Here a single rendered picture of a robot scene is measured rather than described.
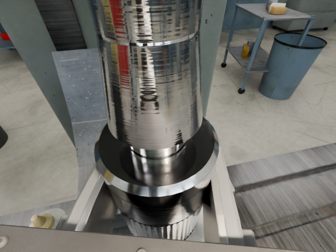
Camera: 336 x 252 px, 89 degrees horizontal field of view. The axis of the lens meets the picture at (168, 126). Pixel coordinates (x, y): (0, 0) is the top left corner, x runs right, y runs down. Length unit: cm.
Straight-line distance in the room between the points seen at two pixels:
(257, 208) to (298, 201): 7
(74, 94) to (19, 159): 156
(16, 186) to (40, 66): 139
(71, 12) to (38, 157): 157
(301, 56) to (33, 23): 212
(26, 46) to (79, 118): 17
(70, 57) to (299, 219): 52
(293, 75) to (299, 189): 199
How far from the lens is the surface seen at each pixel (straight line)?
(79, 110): 45
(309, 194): 40
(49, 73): 49
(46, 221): 24
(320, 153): 48
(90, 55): 44
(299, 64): 228
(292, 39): 264
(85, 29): 43
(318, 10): 554
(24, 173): 183
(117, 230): 24
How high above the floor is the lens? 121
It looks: 43 degrees down
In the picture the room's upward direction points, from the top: 1 degrees counter-clockwise
